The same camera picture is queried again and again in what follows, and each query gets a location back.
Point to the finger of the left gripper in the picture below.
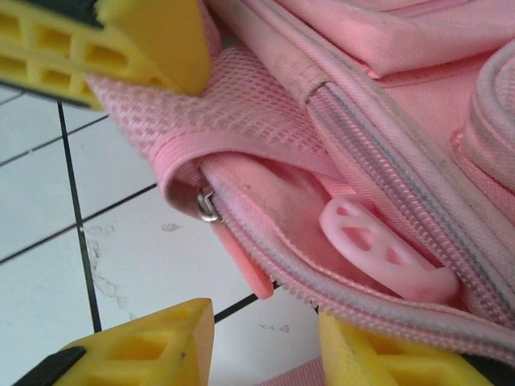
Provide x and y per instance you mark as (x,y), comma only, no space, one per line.
(161,48)

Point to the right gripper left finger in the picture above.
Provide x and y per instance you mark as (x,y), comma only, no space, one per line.
(161,350)

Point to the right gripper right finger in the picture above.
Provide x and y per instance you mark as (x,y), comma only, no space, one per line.
(382,366)

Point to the pink school backpack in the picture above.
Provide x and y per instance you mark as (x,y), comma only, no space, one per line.
(362,120)

